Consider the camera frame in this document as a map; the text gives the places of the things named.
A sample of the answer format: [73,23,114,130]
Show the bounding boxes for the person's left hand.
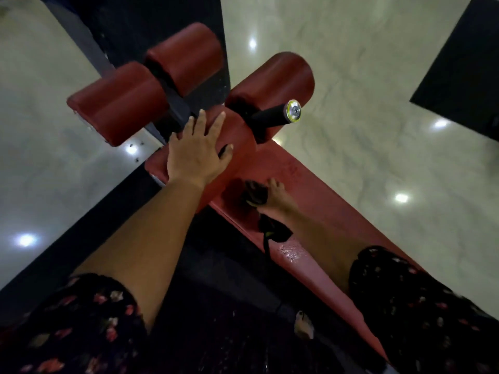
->
[167,109,234,189]

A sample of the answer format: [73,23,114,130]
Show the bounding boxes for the person's right hand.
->
[246,178,300,221]

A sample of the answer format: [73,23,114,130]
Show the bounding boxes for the dark cleaning cloth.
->
[242,181,294,258]

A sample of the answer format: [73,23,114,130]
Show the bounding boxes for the person's left forearm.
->
[72,178,206,333]

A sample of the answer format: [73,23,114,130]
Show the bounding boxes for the person's right forearm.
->
[260,206,373,294]

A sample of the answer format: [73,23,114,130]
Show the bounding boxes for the red padded bench board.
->
[210,139,426,363]

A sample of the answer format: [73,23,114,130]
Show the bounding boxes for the black floor mat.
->
[409,0,499,143]
[0,0,387,374]

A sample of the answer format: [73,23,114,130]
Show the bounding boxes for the person's foot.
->
[293,310,315,341]

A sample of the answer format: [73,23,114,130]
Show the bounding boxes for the black floral garment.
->
[0,245,499,374]

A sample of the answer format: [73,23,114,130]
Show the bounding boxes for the black bench frame post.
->
[153,64,200,141]

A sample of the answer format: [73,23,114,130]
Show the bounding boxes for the black handle with chrome cap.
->
[249,99,302,131]

